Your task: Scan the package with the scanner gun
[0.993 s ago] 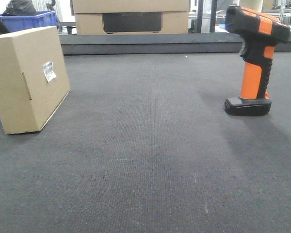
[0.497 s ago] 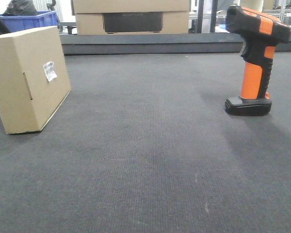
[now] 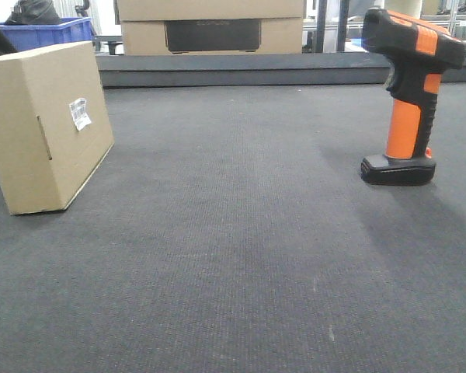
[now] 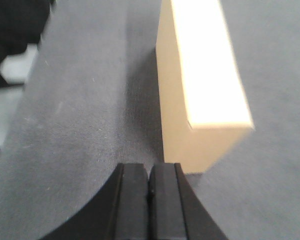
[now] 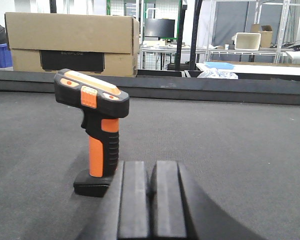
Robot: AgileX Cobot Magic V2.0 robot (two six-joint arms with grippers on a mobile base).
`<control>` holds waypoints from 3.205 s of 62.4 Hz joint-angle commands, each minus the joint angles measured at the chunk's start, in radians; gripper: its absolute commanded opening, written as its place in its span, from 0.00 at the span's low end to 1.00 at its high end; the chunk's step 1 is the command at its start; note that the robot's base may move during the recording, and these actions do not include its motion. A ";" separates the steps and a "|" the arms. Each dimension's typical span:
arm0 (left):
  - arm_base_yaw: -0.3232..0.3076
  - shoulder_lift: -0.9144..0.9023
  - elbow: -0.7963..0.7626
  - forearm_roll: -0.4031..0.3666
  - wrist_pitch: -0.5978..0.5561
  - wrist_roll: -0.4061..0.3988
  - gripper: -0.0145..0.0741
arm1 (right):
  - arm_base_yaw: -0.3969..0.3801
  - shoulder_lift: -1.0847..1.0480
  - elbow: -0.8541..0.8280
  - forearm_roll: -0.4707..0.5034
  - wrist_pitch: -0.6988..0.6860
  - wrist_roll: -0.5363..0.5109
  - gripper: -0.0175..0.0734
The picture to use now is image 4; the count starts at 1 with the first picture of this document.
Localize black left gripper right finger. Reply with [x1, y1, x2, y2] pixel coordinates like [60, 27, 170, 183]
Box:
[149, 163, 227, 240]

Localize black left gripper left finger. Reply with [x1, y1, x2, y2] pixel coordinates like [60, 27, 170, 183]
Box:
[43, 163, 149, 240]

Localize small brown cardboard package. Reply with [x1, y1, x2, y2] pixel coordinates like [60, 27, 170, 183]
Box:
[155, 0, 255, 174]

